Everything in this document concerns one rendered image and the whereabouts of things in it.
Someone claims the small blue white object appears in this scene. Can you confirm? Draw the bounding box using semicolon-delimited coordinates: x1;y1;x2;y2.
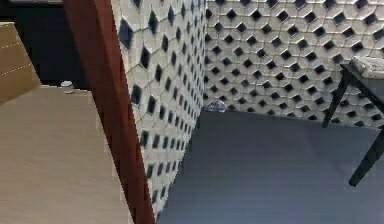
203;99;228;113

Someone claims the small grey round object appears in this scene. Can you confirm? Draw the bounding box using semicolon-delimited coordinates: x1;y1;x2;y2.
60;80;76;95

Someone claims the black table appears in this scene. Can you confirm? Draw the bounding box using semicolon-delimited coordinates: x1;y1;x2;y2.
321;62;384;188

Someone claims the pale grey flat box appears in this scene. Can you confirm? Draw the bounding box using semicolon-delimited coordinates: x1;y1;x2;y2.
351;55;384;80

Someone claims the tan wooden cabinet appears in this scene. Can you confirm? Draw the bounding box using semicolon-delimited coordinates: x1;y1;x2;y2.
0;21;42;105

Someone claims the red-brown wooden door frame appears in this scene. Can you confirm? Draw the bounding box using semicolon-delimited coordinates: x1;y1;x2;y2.
62;0;157;224

